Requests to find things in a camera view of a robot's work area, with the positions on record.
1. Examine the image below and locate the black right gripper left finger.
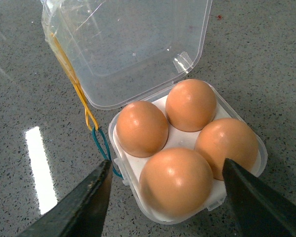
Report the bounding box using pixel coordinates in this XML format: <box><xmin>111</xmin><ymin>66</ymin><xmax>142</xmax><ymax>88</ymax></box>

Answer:
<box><xmin>19</xmin><ymin>160</ymin><xmax>113</xmax><ymax>237</ymax></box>

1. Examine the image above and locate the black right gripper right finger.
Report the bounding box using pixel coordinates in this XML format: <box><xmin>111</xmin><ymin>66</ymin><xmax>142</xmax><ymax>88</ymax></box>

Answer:
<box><xmin>222</xmin><ymin>158</ymin><xmax>296</xmax><ymax>237</ymax></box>

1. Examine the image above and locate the brown egg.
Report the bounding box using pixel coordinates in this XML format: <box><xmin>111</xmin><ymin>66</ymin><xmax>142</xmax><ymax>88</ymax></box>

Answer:
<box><xmin>116</xmin><ymin>101</ymin><xmax>169</xmax><ymax>158</ymax></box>
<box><xmin>194</xmin><ymin>118</ymin><xmax>258</xmax><ymax>181</ymax></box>
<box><xmin>166</xmin><ymin>79</ymin><xmax>217</xmax><ymax>132</ymax></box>
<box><xmin>139</xmin><ymin>147</ymin><xmax>213</xmax><ymax>218</ymax></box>

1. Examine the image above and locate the clear plastic egg box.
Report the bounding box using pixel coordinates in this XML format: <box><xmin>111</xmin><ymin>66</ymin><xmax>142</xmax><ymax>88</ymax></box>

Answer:
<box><xmin>41</xmin><ymin>0</ymin><xmax>268</xmax><ymax>225</ymax></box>

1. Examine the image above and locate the blue rubber band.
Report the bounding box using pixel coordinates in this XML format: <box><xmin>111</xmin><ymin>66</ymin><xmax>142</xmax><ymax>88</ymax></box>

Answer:
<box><xmin>92</xmin><ymin>128</ymin><xmax>124</xmax><ymax>178</ymax></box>

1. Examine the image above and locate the yellow rubber band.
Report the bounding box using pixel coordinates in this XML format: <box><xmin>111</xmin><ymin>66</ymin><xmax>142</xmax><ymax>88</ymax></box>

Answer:
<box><xmin>50</xmin><ymin>33</ymin><xmax>99</xmax><ymax>131</ymax></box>

